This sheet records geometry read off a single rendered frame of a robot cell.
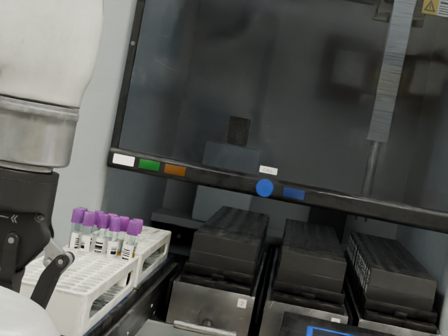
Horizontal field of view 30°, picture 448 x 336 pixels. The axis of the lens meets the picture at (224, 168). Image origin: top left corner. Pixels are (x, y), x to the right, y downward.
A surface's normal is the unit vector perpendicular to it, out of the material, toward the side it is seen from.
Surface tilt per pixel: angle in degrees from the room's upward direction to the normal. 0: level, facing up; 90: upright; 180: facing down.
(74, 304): 90
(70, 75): 104
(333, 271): 90
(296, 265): 90
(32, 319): 2
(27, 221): 90
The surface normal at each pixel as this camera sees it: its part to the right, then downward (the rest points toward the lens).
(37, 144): 0.48, 0.14
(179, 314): -0.09, 0.04
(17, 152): 0.21, 0.09
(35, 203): 0.69, 0.17
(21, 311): 0.22, -0.97
